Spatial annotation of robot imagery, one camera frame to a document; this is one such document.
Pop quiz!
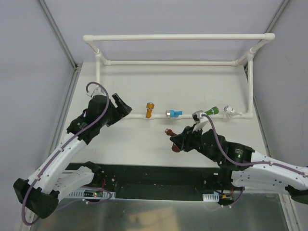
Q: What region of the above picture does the brown water faucet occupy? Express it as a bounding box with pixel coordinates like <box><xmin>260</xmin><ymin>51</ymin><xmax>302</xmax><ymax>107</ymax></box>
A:
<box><xmin>165</xmin><ymin>128</ymin><xmax>180</xmax><ymax>153</ymax></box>

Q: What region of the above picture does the white PVC pipe frame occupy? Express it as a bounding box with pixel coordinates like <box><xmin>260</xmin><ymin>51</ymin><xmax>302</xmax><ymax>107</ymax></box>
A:
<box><xmin>83</xmin><ymin>33</ymin><xmax>275</xmax><ymax>119</ymax></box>

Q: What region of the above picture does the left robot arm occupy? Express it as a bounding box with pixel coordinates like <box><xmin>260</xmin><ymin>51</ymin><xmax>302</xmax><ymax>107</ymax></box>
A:
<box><xmin>13</xmin><ymin>93</ymin><xmax>132</xmax><ymax>218</ymax></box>

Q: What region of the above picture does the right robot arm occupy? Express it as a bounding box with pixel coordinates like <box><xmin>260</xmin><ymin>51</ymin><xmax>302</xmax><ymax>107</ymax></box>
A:
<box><xmin>165</xmin><ymin>126</ymin><xmax>308</xmax><ymax>204</ymax></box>

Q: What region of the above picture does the orange water faucet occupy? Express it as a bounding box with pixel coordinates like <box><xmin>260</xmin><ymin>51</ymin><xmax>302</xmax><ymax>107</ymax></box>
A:
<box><xmin>146</xmin><ymin>102</ymin><xmax>154</xmax><ymax>119</ymax></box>

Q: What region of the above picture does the blue water faucet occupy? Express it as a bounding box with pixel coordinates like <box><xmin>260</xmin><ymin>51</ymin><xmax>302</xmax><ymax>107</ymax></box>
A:
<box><xmin>165</xmin><ymin>110</ymin><xmax>183</xmax><ymax>118</ymax></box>

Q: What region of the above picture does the green water faucet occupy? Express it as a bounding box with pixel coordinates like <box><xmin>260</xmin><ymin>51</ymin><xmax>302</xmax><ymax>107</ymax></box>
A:
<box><xmin>205</xmin><ymin>106</ymin><xmax>219</xmax><ymax>116</ymax></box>

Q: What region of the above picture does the white water faucet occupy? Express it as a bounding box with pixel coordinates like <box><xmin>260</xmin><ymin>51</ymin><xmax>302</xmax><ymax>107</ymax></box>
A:
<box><xmin>224</xmin><ymin>105</ymin><xmax>243</xmax><ymax>118</ymax></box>

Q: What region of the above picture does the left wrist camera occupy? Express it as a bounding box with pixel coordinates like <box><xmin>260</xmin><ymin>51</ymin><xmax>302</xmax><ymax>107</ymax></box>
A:
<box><xmin>86</xmin><ymin>87</ymin><xmax>106</xmax><ymax>98</ymax></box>

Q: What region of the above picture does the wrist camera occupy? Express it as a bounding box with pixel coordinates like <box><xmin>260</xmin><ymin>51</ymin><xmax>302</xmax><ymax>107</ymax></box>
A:
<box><xmin>192</xmin><ymin>111</ymin><xmax>209</xmax><ymax>132</ymax></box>
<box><xmin>86</xmin><ymin>87</ymin><xmax>106</xmax><ymax>98</ymax></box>

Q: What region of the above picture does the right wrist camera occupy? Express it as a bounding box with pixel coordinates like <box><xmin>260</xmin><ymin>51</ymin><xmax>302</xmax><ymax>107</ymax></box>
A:
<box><xmin>192</xmin><ymin>111</ymin><xmax>209</xmax><ymax>132</ymax></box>

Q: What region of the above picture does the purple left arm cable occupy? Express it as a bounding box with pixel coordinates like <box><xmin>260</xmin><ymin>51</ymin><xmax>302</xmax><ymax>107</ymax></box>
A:
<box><xmin>21</xmin><ymin>81</ymin><xmax>110</xmax><ymax>226</ymax></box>

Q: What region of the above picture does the right white cable duct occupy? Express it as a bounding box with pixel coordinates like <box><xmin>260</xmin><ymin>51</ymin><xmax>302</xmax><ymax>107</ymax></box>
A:
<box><xmin>202</xmin><ymin>192</ymin><xmax>219</xmax><ymax>202</ymax></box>

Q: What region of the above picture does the white cable duct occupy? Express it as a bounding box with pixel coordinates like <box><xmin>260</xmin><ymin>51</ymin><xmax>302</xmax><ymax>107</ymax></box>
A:
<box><xmin>202</xmin><ymin>192</ymin><xmax>219</xmax><ymax>202</ymax></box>
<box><xmin>66</xmin><ymin>189</ymin><xmax>116</xmax><ymax>199</ymax></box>

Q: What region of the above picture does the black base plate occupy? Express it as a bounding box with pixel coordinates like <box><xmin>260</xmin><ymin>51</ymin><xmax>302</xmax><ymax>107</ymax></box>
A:
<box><xmin>64</xmin><ymin>163</ymin><xmax>248</xmax><ymax>200</ymax></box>

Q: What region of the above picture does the left white cable duct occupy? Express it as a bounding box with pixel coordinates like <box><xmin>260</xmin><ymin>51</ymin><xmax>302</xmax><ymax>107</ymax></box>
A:
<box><xmin>66</xmin><ymin>189</ymin><xmax>116</xmax><ymax>199</ymax></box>

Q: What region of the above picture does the left aluminium frame post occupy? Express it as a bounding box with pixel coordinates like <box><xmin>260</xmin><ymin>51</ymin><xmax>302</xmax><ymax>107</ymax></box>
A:
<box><xmin>36</xmin><ymin>0</ymin><xmax>78</xmax><ymax>70</ymax></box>

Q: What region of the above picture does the aluminium frame post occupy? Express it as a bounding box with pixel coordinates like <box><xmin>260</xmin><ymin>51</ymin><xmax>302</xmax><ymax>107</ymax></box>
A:
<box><xmin>264</xmin><ymin>0</ymin><xmax>292</xmax><ymax>33</ymax></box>
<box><xmin>36</xmin><ymin>0</ymin><xmax>78</xmax><ymax>70</ymax></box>

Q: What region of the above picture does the right aluminium frame post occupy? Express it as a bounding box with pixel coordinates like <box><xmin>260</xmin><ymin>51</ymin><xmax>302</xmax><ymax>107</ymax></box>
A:
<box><xmin>264</xmin><ymin>0</ymin><xmax>292</xmax><ymax>33</ymax></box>

